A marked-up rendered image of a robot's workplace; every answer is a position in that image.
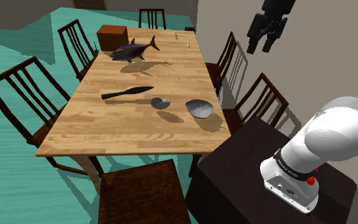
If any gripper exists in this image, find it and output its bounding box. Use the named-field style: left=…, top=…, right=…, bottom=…
left=246, top=0, right=297, bottom=55

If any dark wooden chair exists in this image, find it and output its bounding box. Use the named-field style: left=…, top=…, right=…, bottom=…
left=57, top=19, right=99, bottom=82
left=97, top=158, right=192, bottom=224
left=222, top=73, right=290, bottom=136
left=205, top=31, right=238, bottom=97
left=0, top=56, right=88, bottom=176
left=138, top=8, right=167, bottom=31

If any grey leaf-shaped dish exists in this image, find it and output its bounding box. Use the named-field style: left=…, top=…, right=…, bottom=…
left=185, top=99, right=217, bottom=119

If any wooden dining table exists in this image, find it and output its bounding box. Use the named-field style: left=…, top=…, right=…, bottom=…
left=35, top=27, right=231, bottom=196

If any grey seashell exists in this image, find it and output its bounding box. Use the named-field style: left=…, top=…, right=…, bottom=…
left=150, top=96, right=171, bottom=110

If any dark fish figure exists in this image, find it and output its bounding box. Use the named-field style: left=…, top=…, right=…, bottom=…
left=109, top=34, right=160, bottom=64

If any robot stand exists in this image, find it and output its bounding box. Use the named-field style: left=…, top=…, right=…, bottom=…
left=184, top=116, right=358, bottom=224

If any black spatula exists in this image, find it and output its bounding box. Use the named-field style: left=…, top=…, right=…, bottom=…
left=100, top=86, right=155, bottom=101

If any brown box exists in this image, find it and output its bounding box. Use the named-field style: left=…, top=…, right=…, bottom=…
left=96, top=24, right=129, bottom=52

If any brown door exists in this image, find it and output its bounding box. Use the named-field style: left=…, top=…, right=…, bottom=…
left=71, top=0, right=109, bottom=11

